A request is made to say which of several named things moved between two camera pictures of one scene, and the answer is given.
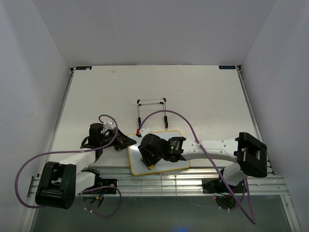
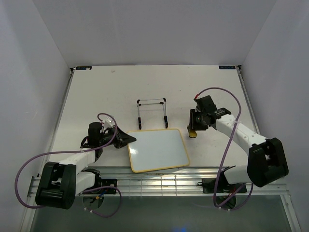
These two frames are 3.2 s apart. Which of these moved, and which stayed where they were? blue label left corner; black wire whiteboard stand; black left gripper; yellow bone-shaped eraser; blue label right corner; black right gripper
Moved: yellow bone-shaped eraser; black right gripper
Stayed: black left gripper; blue label left corner; blue label right corner; black wire whiteboard stand
